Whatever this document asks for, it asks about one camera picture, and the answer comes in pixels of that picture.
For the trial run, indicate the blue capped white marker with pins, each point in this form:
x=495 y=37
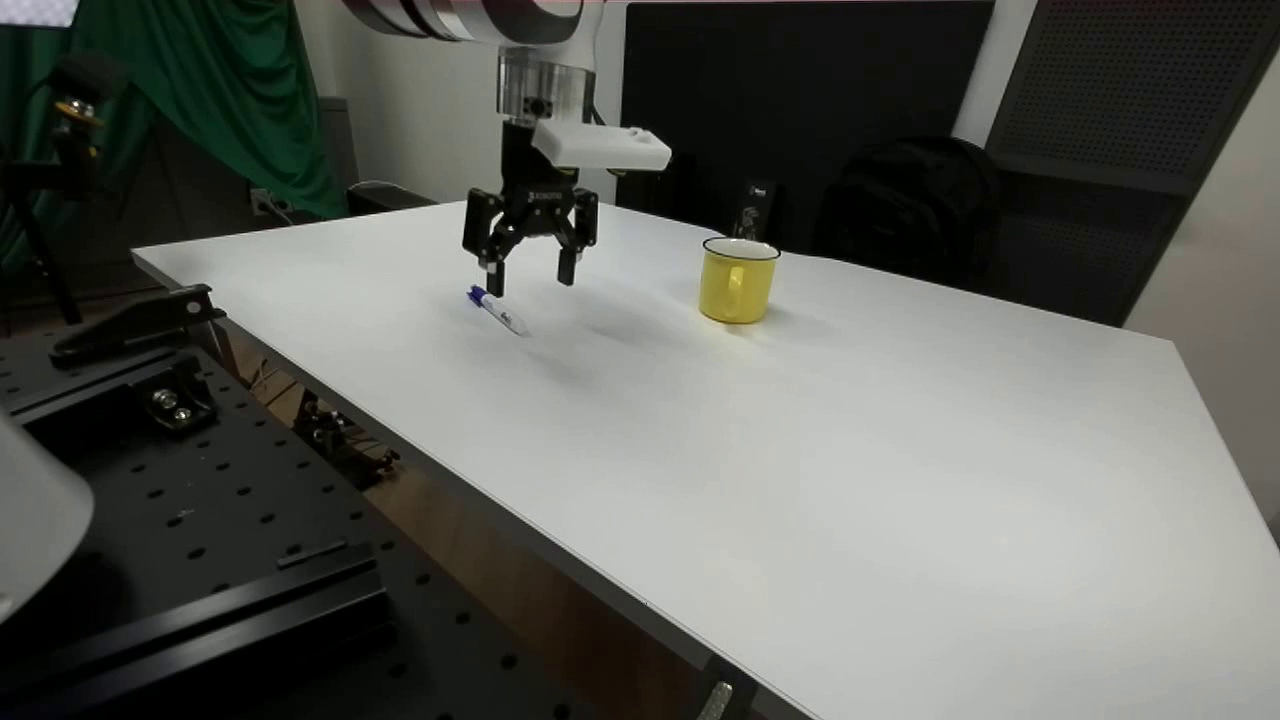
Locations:
x=502 y=312

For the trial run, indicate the small black table clamp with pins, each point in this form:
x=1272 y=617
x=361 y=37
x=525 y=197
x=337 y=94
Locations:
x=344 y=442

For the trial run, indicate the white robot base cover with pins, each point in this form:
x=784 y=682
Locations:
x=35 y=512

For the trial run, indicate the dark acoustic panel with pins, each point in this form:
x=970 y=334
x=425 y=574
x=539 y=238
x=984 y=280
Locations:
x=1122 y=122

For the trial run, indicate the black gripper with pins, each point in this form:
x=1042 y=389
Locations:
x=531 y=194

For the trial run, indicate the black aluminium rail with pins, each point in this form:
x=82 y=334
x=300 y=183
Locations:
x=202 y=626

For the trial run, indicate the black camera tripod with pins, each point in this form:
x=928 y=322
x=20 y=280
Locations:
x=64 y=133

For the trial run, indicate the green curtain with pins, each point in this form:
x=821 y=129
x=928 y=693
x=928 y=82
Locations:
x=202 y=94

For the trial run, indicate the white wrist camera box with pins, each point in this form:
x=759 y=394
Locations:
x=607 y=144

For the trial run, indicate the black perforated breadboard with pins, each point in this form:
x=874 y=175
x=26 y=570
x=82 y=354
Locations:
x=215 y=520

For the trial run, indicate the black cabinet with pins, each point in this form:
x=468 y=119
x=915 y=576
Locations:
x=784 y=94

